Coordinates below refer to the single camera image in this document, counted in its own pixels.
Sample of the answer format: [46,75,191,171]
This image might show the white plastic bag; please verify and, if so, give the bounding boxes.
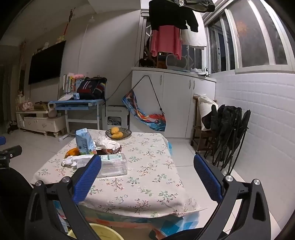
[96,136,121,151]

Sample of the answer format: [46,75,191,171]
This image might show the row of books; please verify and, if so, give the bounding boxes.
[63,74,77,94]

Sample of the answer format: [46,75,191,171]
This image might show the black hanging garment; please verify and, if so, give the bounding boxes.
[149,0,199,33]

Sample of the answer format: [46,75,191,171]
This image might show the blue desk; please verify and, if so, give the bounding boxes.
[48,99,105,139]

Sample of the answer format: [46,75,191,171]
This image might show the clear plastic tissue pack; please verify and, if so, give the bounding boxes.
[97,153,128,178]

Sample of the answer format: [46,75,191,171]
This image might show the colourful patterned under cloth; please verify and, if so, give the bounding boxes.
[53,201,201,233]

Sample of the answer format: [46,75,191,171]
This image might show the window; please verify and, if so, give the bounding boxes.
[204,0,295,74]

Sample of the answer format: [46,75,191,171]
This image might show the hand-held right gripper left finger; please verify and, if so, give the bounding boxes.
[24,155,102,240]

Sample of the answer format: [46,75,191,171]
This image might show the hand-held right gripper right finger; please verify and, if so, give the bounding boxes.
[194,154,271,240]

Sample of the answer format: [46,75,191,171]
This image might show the black television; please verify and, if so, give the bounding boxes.
[28,40,67,85]

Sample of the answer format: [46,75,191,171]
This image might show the woven fruit plate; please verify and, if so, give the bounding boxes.
[105,128,132,140]

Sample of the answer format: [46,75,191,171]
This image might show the white pillow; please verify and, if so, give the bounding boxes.
[198,93,219,132]

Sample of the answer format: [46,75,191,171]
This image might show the floral tablecloth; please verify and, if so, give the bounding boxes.
[31,129,207,218]

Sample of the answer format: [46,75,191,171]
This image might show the wooden chair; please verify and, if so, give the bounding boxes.
[191,95,218,153]

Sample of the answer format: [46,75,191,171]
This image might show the white sneakers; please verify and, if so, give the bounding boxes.
[190,68,210,77]

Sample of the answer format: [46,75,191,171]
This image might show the yellow bin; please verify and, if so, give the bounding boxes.
[67,223,125,240]

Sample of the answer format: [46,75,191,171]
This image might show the colourful sling bag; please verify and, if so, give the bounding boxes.
[122,75,167,132]

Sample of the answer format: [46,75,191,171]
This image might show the beige kettlebell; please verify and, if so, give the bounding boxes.
[47,103,58,119]

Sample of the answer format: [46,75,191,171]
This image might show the folded black chairs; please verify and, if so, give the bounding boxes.
[204,104,251,177]

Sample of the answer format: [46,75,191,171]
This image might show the pink hanging garment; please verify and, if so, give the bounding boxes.
[150,25,182,60]

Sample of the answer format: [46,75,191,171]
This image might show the dark striped backpack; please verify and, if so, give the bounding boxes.
[77,77,107,101]

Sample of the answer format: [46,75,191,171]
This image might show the blue paper packet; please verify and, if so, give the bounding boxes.
[76,129,97,155]

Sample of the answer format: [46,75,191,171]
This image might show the person's left forearm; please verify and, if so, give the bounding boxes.
[0,168,35,240]

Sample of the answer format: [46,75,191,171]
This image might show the white fan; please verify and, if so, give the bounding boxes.
[165,55,188,70]

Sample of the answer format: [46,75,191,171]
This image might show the white hanging garment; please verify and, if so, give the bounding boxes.
[180,28,207,48]

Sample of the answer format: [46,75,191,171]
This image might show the white television cabinet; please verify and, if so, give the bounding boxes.
[16,111,67,138]

